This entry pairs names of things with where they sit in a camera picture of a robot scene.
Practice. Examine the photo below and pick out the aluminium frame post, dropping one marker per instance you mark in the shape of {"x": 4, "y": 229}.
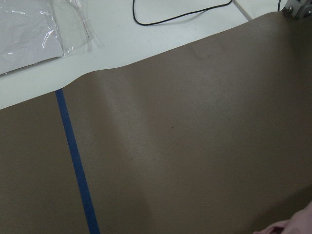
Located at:
{"x": 298, "y": 9}

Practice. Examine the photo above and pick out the brown paper table cover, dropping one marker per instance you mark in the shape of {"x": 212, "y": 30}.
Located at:
{"x": 213, "y": 137}

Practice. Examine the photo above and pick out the clear plastic bag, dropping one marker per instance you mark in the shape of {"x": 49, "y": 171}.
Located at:
{"x": 37, "y": 31}

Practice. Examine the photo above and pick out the pink t-shirt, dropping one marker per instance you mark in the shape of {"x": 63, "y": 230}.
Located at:
{"x": 299, "y": 223}

